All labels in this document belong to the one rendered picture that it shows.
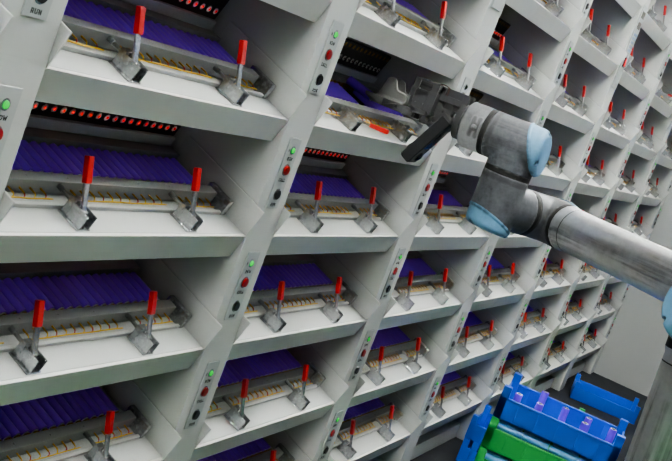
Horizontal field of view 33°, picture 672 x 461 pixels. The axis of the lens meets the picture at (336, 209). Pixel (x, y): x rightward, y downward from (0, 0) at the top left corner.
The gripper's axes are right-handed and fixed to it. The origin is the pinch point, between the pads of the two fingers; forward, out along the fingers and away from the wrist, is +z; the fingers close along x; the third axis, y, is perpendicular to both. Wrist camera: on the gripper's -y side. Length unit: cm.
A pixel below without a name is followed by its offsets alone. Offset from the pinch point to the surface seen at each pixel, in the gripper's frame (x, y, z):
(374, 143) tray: 9.5, -7.5, -7.8
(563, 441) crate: -57, -60, -52
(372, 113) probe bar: 5.7, -2.6, -3.6
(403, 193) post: -22.2, -17.5, -5.4
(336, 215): 3.8, -24.0, -3.4
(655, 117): -302, 27, -1
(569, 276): -232, -44, -6
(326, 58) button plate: 43.5, 4.7, -8.5
